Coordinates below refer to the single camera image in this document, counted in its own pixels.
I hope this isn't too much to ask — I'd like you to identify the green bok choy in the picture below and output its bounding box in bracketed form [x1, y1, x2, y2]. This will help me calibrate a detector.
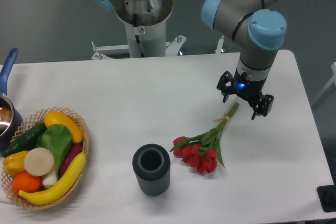
[35, 124, 72, 188]

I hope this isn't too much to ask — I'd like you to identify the black device at edge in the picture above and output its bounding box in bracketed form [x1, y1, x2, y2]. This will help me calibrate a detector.
[317, 185, 335, 212]

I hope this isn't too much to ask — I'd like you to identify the yellow bell pepper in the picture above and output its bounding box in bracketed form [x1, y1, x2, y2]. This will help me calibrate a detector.
[3, 151, 29, 177]

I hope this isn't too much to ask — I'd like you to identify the woven wicker basket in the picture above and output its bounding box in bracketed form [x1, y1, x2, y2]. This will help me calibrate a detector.
[1, 107, 89, 210]

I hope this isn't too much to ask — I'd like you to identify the white frame at right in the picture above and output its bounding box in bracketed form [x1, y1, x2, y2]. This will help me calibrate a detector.
[311, 62, 335, 111]

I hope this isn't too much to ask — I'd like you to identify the yellow squash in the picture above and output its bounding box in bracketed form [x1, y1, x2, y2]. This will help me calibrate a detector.
[44, 111, 83, 144]

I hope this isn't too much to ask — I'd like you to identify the red tulip bouquet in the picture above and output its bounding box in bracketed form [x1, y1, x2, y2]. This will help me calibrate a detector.
[170, 102, 239, 174]

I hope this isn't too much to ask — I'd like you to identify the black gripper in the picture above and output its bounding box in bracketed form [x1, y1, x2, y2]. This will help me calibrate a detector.
[216, 70, 274, 120]

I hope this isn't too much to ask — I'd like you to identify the dark grey ribbed vase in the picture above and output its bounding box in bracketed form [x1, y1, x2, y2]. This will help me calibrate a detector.
[132, 143, 171, 196]

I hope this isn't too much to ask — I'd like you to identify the green cucumber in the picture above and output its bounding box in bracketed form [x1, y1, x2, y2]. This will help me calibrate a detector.
[2, 123, 46, 157]

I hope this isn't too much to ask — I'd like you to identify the yellow banana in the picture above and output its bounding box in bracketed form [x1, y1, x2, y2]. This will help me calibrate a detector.
[19, 152, 86, 206]

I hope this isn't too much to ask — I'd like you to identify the beige round disc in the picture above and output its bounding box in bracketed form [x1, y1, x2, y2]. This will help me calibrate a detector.
[24, 147, 54, 177]

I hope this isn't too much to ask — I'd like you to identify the orange fruit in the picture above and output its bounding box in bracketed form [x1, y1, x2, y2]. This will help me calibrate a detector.
[12, 172, 41, 196]

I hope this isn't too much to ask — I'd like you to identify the blue handled saucepan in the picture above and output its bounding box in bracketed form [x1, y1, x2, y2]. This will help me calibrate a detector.
[1, 48, 23, 151]

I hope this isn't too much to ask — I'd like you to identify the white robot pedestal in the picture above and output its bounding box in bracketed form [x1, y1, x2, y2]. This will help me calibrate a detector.
[91, 19, 187, 60]

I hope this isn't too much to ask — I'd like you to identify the purple sweet potato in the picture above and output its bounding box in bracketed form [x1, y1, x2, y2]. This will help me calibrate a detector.
[59, 143, 82, 177]

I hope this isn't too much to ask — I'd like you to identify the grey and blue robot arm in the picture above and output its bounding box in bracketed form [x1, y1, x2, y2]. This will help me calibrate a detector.
[94, 0, 287, 116]

